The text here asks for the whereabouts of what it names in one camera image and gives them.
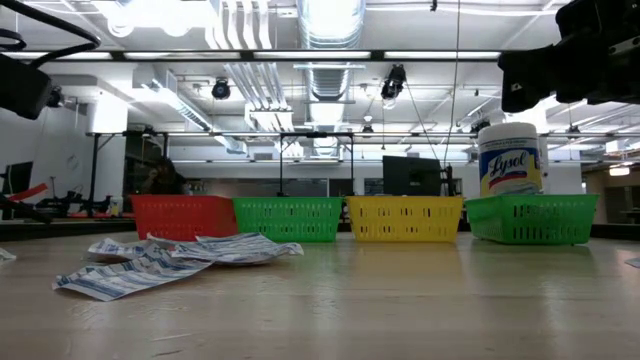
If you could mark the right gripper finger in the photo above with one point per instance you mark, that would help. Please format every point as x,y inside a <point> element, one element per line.
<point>527,80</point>

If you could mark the black background robot arm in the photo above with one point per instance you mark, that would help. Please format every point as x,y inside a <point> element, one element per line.
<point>75,202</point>

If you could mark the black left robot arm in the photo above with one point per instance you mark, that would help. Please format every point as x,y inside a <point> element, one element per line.
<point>20,85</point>

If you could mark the Lysol wipes canister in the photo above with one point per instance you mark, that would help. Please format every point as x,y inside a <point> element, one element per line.
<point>510,160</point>

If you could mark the glowing ceiling lamp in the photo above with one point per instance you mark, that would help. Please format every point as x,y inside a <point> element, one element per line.
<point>620,170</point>

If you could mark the green plastic basket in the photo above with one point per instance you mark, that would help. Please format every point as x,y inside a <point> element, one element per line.
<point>287,220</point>
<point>535,217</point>

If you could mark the black monitor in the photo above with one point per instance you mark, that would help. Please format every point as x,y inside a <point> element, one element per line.
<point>410,175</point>

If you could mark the yellow plastic basket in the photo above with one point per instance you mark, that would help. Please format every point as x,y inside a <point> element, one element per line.
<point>400,215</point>

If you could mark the black overhead rig beam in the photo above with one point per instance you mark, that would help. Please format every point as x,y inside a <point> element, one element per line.
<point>246,55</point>

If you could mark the blue striped bandage wrapper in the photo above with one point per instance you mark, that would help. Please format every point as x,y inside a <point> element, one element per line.
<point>125,277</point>
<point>170,240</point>
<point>120,248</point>
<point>240,250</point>

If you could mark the red plastic basket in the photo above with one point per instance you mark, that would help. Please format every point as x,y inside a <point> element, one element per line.
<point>180,217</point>

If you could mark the person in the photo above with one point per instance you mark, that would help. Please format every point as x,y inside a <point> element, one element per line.
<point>162,180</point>

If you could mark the dark shelf unit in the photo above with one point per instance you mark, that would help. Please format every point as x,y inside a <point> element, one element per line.
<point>137,160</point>

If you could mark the small white container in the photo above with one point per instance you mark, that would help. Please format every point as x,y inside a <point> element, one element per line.
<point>116,206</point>

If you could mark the red object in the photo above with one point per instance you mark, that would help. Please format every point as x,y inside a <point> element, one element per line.
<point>30,191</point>

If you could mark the dark small monitor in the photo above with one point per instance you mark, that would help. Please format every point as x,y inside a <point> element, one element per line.
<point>17,177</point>

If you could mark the black overhead rig camera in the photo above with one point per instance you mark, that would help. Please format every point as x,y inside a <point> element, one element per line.
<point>394,85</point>

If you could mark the silver ceiling air duct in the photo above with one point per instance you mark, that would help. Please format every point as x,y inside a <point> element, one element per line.
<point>327,82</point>

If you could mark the black background table frame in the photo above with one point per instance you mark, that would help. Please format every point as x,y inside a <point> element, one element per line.
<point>94,170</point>
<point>316,134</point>

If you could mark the black ceiling-hung camera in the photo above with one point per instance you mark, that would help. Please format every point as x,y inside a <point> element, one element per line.
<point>54,97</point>
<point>221,90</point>

